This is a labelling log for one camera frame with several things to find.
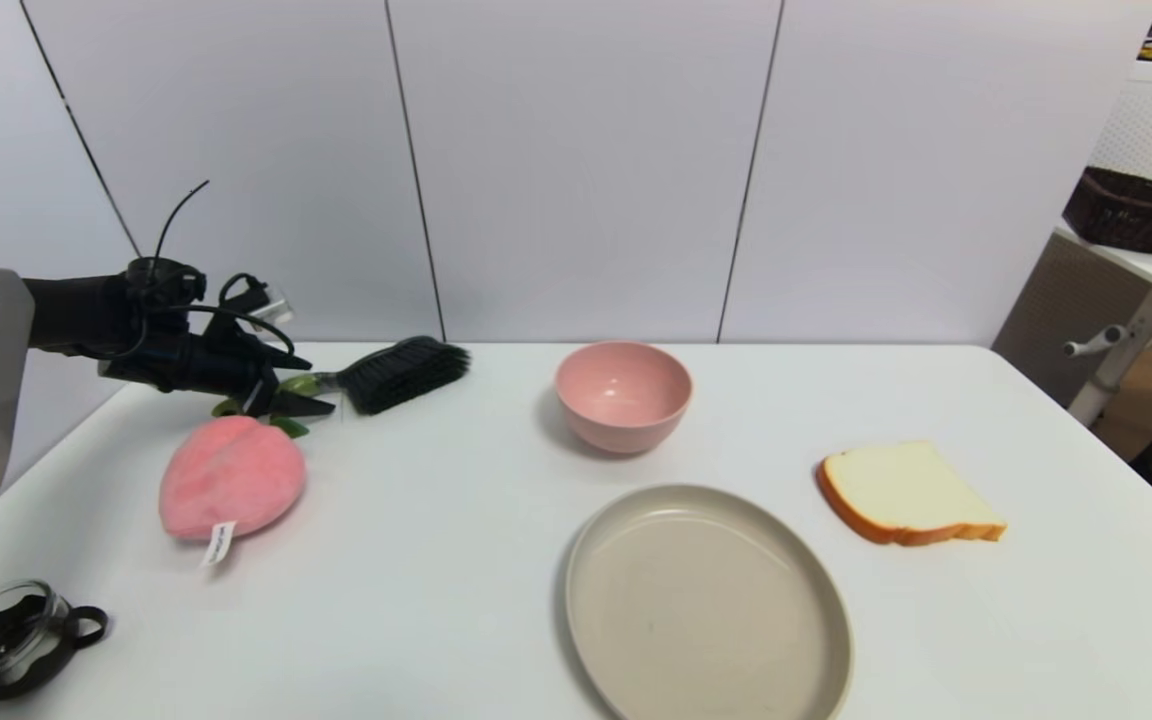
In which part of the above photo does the pink bowl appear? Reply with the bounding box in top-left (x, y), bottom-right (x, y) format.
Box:
top-left (553, 342), bottom-right (693, 456)

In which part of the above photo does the toy bread slice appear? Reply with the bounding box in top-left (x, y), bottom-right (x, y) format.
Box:
top-left (816, 440), bottom-right (1007, 546)

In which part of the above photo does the pink plush peach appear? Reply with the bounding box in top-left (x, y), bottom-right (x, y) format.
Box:
top-left (158, 415), bottom-right (309, 569)

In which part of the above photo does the beige round plate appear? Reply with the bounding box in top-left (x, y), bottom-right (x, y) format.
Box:
top-left (564, 484), bottom-right (853, 720)

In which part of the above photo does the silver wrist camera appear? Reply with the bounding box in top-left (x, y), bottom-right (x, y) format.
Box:
top-left (236, 280), bottom-right (295, 326)

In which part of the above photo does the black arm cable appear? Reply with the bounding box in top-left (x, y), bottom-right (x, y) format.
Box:
top-left (96, 180), bottom-right (297, 363)

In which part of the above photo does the green-handled black bristle brush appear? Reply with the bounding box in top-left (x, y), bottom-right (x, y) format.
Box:
top-left (214, 337), bottom-right (472, 419)

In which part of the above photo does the white side table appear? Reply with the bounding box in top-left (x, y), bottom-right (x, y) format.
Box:
top-left (1052, 222), bottom-right (1152, 429)

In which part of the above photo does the dark wicker basket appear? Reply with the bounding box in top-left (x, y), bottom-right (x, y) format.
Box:
top-left (1063, 167), bottom-right (1152, 254)

